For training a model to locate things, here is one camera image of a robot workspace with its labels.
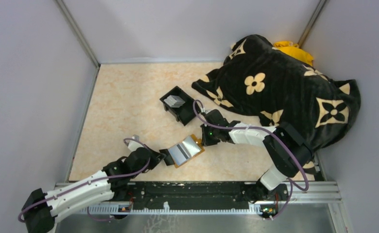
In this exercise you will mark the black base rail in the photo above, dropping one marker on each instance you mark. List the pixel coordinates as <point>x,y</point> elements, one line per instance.
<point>210,198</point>

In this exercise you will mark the black plastic card box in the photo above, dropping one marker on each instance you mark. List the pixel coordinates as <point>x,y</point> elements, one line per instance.
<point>184,114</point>

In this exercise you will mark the yellow cloth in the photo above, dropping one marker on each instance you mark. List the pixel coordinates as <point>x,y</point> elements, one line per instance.
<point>292,49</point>

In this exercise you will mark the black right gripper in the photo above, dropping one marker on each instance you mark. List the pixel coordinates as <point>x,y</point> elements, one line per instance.
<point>205,141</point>

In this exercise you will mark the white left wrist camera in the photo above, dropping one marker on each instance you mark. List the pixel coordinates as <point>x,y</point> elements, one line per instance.
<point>134,143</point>

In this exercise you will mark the stack of white cards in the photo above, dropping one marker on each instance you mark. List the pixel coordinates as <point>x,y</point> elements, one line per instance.
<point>174,101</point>

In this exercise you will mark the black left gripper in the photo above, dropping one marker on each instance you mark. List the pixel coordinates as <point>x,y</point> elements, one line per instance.
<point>156,158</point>

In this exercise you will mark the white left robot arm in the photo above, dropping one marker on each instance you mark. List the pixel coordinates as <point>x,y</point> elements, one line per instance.
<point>42,210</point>

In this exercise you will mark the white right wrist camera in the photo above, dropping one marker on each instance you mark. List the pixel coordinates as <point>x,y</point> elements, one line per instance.
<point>204,111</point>

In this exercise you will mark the black flower-pattern blanket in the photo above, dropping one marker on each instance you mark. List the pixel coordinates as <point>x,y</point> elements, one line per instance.
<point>258,79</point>

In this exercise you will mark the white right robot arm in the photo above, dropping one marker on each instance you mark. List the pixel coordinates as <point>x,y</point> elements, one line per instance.
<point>288,150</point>

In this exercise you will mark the white card with black stripe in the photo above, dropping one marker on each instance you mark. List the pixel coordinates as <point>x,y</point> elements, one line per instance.
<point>179,154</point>

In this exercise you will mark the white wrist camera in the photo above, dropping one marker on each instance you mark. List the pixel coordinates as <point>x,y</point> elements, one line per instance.
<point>204,111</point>
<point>134,143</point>

